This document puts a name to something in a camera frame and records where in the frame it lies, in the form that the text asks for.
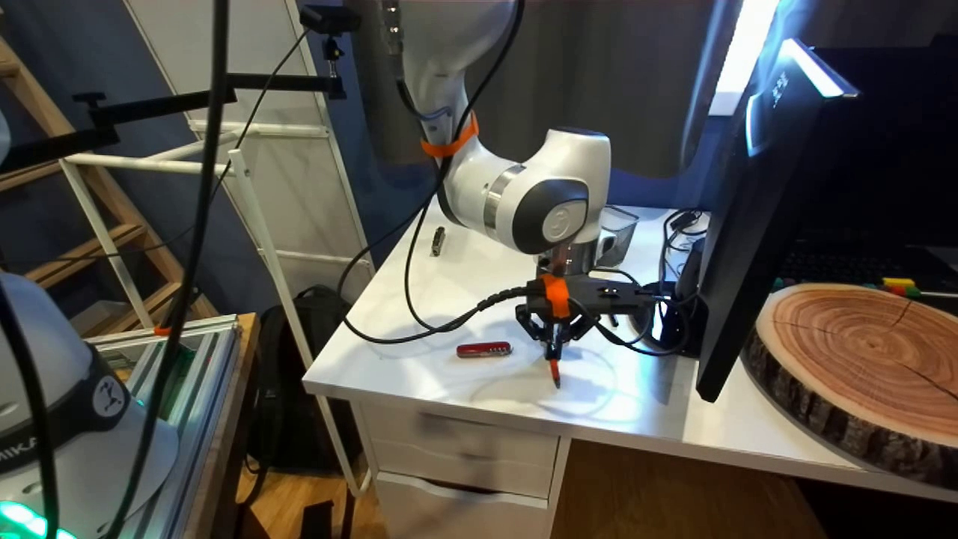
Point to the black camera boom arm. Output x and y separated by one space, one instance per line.
158 105

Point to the black computer monitor with stand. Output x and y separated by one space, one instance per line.
736 251

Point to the empty grey mesh basket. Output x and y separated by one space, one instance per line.
616 236

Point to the white drawer unit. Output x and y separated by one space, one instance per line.
459 460

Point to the wooden ladder shelf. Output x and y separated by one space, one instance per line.
151 237

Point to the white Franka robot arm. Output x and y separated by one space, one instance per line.
518 189

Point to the white metal rack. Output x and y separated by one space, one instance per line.
151 164

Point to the glass side table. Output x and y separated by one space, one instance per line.
199 399

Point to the red pen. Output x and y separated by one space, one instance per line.
554 373

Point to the red marker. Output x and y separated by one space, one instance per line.
483 348

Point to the black backpack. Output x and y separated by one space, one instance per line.
301 379

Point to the round wood slab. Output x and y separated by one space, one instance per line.
856 369

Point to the green light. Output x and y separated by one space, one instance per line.
24 523

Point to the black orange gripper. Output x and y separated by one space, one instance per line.
558 302

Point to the coloured blocks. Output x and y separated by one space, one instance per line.
902 285

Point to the grey curtain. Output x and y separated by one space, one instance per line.
616 80

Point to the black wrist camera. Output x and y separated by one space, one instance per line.
616 294

